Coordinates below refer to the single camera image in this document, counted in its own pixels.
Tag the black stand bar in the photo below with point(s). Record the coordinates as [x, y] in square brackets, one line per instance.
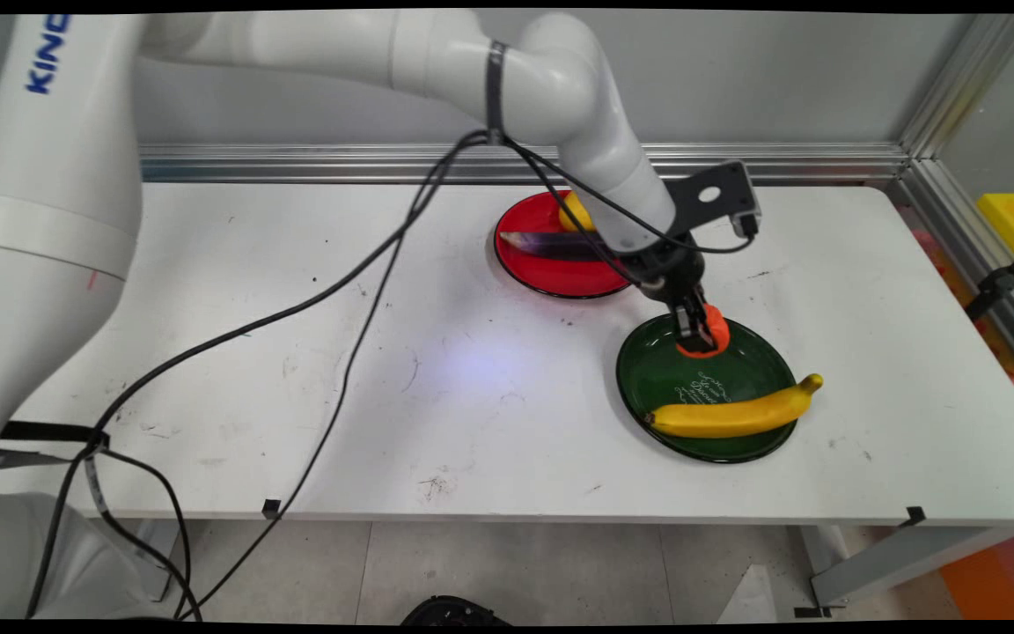
[1000, 283]

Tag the dark green round plate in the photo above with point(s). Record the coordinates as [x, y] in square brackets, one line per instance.
[661, 379]

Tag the wide white table leg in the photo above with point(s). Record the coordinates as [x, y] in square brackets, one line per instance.
[894, 563]

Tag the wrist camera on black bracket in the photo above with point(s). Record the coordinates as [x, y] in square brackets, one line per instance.
[718, 198]

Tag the red round plate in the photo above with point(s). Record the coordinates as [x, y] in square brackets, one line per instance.
[560, 275]

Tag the purple toy eggplant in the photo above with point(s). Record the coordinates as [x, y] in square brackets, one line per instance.
[551, 246]

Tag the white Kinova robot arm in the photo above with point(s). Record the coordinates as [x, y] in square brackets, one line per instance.
[58, 176]

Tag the narrow white table leg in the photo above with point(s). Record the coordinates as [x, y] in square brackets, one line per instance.
[159, 550]

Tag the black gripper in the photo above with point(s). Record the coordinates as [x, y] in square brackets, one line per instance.
[665, 269]

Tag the orange toy carrot chunk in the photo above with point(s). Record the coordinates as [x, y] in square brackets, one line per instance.
[719, 333]

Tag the black table edge clip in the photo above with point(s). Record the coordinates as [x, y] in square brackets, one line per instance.
[914, 515]
[271, 508]

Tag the black round floor object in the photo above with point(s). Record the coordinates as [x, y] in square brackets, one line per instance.
[454, 611]

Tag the short aluminium frame rail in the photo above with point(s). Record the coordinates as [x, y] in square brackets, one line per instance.
[969, 238]

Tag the upright aluminium frame post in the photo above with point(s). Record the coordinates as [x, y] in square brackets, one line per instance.
[965, 84]

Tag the yellow toy pear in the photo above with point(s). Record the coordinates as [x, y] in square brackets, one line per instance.
[573, 216]

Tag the orange box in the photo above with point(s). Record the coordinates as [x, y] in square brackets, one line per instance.
[1000, 577]

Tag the yellow toy banana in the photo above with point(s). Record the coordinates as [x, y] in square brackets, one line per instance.
[727, 418]

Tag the long aluminium frame rail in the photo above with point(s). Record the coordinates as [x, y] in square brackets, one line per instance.
[780, 163]

